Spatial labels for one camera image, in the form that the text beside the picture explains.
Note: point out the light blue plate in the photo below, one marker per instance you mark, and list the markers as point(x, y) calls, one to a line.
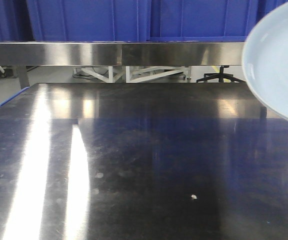
point(265, 60)

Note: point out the steel shelf leg left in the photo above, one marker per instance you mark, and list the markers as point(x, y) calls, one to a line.
point(22, 74)

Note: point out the black office chair base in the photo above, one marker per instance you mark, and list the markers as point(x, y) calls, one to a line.
point(220, 75)

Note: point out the blue plastic crate middle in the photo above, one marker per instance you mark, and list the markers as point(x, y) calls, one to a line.
point(202, 20)

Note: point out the blue plastic crate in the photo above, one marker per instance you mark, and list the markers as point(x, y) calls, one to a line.
point(90, 20)
point(202, 20)

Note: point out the blue plastic crate left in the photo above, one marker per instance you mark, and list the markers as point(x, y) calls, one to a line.
point(90, 20)

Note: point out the blue crate far left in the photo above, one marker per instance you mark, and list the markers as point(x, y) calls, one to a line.
point(15, 21)

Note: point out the white metal frame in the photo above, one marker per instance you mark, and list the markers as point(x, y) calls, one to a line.
point(129, 74)

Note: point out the stainless steel shelf rail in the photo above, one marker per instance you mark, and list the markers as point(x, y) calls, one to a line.
point(120, 53)

